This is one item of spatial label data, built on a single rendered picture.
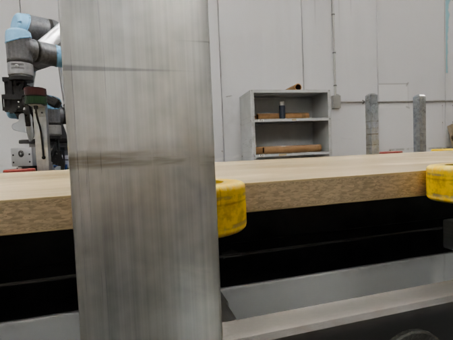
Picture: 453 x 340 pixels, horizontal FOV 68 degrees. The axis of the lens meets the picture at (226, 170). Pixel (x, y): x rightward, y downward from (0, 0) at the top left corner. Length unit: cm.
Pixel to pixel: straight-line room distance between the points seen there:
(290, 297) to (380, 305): 16
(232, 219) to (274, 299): 15
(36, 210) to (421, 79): 499
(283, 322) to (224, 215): 8
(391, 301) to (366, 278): 18
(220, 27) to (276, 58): 73
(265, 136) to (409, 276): 356
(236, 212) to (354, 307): 9
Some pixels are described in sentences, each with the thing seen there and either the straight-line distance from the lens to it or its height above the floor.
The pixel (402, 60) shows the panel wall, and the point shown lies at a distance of 499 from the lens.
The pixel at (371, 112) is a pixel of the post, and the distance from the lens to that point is 153.
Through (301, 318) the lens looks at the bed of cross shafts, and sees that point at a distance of 20.
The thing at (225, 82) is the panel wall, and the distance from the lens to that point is 391.
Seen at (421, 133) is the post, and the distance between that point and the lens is 170.
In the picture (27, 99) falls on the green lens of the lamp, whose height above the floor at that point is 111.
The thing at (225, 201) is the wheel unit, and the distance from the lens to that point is 22.
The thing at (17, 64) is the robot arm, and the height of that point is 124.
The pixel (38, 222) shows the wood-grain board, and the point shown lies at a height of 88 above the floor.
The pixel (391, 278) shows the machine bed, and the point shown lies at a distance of 43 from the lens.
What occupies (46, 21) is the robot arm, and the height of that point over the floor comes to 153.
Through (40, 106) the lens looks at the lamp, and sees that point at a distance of 120.
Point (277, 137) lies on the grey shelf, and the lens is 399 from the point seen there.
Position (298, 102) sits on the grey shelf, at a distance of 413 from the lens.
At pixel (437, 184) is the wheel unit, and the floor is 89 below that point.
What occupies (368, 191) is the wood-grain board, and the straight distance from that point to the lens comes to 37.
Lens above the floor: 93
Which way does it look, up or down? 3 degrees down
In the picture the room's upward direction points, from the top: 2 degrees counter-clockwise
